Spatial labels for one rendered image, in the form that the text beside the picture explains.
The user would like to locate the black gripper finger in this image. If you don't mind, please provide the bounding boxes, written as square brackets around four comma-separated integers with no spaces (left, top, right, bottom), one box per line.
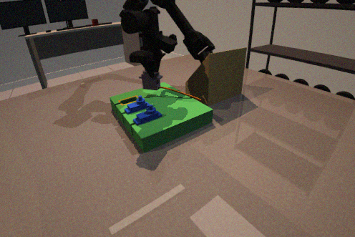
[154,53,166,72]
[141,58,157,78]

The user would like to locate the green flat block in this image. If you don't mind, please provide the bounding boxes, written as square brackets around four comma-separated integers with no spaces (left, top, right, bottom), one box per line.
[109,88,213,153]

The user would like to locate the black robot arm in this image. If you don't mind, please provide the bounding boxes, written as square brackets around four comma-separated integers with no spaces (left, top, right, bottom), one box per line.
[119,0,215,64]

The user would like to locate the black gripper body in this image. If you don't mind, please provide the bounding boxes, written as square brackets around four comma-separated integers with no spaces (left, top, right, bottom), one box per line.
[130,29,162,63]

